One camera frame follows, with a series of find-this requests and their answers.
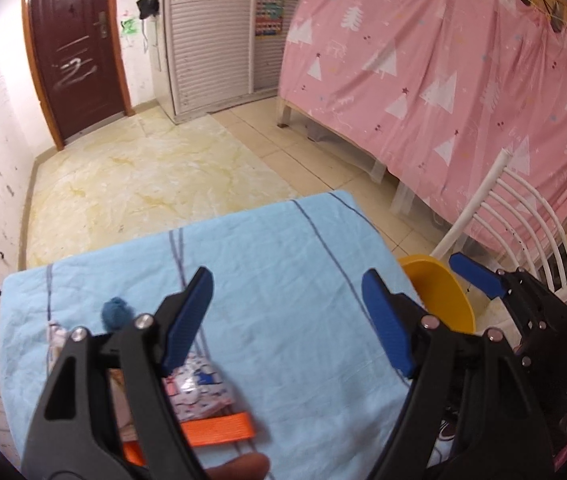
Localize patterned white snack wrapper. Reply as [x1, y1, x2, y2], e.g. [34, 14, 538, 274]
[163, 352, 236, 421]

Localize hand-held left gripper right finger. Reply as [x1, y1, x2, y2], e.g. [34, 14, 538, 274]
[361, 269, 557, 480]

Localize person's left hand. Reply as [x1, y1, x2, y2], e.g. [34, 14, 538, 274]
[203, 454, 270, 480]

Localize pink tree-print bed curtain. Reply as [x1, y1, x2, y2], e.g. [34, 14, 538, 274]
[277, 0, 567, 256]

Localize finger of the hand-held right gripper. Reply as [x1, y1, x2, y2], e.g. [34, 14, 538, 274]
[449, 253, 567, 341]

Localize yellow plastic bin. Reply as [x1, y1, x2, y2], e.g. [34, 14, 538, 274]
[398, 255, 477, 336]

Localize light blue striped tablecloth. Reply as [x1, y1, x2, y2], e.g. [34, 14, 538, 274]
[0, 190, 464, 480]

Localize orange box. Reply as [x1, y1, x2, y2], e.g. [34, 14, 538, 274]
[123, 412, 256, 466]

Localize teal ball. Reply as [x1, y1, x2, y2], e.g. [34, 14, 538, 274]
[102, 297, 135, 333]

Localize white bed frame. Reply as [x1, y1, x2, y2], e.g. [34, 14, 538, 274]
[277, 97, 444, 216]

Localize white slatted chair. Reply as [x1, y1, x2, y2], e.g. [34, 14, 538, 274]
[431, 150, 567, 306]

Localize dark brown door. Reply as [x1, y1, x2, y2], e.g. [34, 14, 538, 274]
[22, 0, 131, 151]

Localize white pink wrapper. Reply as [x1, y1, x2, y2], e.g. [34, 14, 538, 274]
[46, 322, 71, 361]

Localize colourful wall poster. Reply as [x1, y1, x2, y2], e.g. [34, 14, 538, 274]
[254, 0, 288, 39]

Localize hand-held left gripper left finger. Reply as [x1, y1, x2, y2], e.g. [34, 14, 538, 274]
[22, 266, 214, 480]

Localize white louvered wardrobe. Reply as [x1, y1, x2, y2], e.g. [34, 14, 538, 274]
[156, 0, 314, 123]

